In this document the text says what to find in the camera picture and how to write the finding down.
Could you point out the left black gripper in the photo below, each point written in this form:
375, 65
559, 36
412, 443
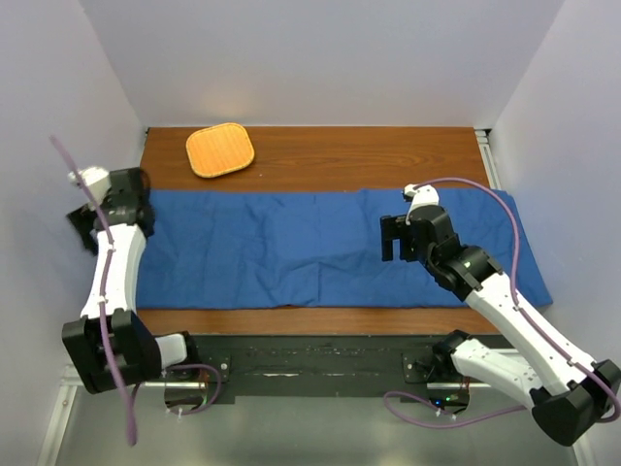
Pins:
83, 218

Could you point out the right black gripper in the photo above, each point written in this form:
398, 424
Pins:
395, 227

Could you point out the blue surgical drape cloth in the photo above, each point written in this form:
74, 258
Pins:
218, 250

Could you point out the orange square woven mat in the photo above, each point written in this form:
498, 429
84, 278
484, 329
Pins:
219, 150

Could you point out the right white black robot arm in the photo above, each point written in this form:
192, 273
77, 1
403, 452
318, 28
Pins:
566, 390

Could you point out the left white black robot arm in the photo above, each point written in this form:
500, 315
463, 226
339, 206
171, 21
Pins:
115, 226

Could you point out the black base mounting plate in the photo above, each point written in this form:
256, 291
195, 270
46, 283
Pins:
323, 366

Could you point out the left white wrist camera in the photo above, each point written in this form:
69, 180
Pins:
97, 180

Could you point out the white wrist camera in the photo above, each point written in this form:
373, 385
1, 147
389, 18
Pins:
97, 180
419, 196

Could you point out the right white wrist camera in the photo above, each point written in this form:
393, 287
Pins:
419, 196

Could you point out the aluminium frame rail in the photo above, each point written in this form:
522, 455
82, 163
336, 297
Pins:
70, 384

